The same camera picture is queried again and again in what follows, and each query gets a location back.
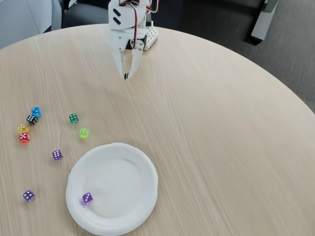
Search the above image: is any white paper plate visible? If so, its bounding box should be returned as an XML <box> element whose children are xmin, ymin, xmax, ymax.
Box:
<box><xmin>65</xmin><ymin>142</ymin><xmax>159</xmax><ymax>236</ymax></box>

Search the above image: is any dark office chair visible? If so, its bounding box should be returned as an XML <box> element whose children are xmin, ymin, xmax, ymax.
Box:
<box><xmin>61</xmin><ymin>0</ymin><xmax>110</xmax><ymax>29</ymax></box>

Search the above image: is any black die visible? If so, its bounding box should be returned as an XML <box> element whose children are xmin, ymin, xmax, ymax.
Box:
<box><xmin>26</xmin><ymin>114</ymin><xmax>39</xmax><ymax>126</ymax></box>

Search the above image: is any grey desk leg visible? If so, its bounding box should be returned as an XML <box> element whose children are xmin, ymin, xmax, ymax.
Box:
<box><xmin>251</xmin><ymin>0</ymin><xmax>280</xmax><ymax>42</ymax></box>

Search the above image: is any red servo cable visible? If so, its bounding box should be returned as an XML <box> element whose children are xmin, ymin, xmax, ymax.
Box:
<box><xmin>120</xmin><ymin>0</ymin><xmax>139</xmax><ymax>48</ymax></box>
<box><xmin>146</xmin><ymin>0</ymin><xmax>161</xmax><ymax>14</ymax></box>

